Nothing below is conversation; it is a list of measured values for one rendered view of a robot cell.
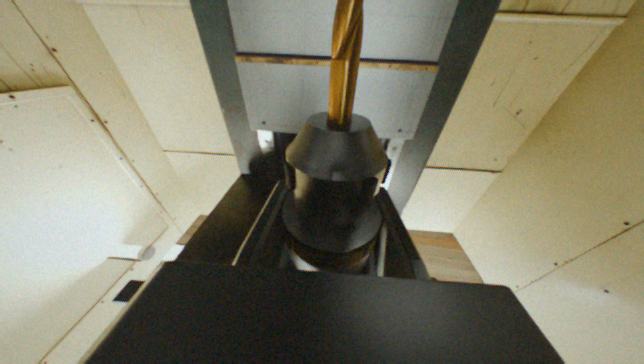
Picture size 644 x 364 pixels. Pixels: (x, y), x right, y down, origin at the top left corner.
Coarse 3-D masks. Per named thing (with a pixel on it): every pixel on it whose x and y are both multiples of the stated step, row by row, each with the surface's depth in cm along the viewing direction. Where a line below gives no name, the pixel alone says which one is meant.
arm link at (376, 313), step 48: (144, 288) 4; (192, 288) 4; (240, 288) 4; (288, 288) 4; (336, 288) 4; (384, 288) 4; (432, 288) 4; (480, 288) 4; (144, 336) 3; (192, 336) 3; (240, 336) 3; (288, 336) 3; (336, 336) 3; (384, 336) 3; (432, 336) 3; (480, 336) 4; (528, 336) 4
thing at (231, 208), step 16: (240, 176) 61; (256, 176) 62; (240, 192) 55; (256, 192) 55; (224, 208) 49; (240, 208) 49; (256, 208) 49; (208, 224) 44; (224, 224) 44; (240, 224) 45; (192, 240) 40; (208, 240) 41; (224, 240) 41; (240, 240) 41; (176, 256) 37; (192, 256) 37; (208, 256) 37; (224, 256) 38
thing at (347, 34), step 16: (352, 0) 4; (336, 16) 4; (352, 16) 4; (336, 32) 4; (352, 32) 4; (336, 48) 5; (352, 48) 5; (336, 64) 5; (352, 64) 5; (336, 80) 5; (352, 80) 5; (336, 96) 5; (352, 96) 5; (336, 112) 5; (352, 112) 6
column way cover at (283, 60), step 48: (240, 0) 35; (288, 0) 34; (336, 0) 34; (384, 0) 33; (432, 0) 33; (240, 48) 39; (288, 48) 39; (384, 48) 38; (432, 48) 37; (288, 96) 44; (384, 96) 43
